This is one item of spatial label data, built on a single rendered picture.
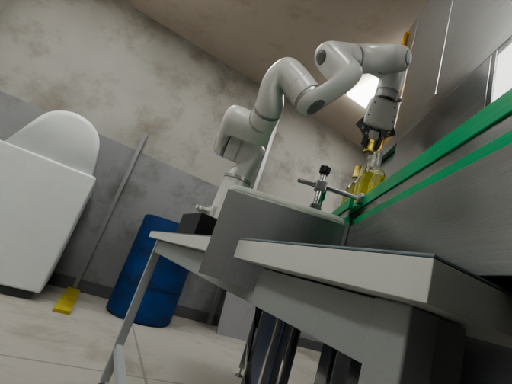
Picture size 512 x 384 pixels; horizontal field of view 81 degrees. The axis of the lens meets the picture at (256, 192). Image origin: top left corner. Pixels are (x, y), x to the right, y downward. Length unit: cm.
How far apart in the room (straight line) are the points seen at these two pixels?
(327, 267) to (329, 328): 8
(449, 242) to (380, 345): 13
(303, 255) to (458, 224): 16
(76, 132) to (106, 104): 96
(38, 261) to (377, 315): 275
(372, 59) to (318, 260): 76
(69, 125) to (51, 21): 156
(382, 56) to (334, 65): 19
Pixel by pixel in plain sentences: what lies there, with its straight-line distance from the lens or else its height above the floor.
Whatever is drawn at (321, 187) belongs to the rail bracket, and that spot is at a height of 95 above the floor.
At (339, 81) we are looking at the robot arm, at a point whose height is 122.
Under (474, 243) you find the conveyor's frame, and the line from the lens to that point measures 34.
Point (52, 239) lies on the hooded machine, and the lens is 289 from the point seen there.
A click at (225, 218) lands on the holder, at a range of 54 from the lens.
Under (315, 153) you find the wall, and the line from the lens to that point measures 471.
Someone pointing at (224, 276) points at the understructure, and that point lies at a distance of 53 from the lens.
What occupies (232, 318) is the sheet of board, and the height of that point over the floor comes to 19.
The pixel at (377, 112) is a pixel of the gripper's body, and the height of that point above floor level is 132.
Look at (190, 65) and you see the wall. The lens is 427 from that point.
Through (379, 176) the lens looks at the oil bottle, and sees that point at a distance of 91.
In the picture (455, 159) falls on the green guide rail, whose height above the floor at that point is 92.
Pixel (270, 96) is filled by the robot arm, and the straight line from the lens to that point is 87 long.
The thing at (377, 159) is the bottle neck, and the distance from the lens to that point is 94.
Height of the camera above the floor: 70
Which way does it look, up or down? 15 degrees up
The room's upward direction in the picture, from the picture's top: 19 degrees clockwise
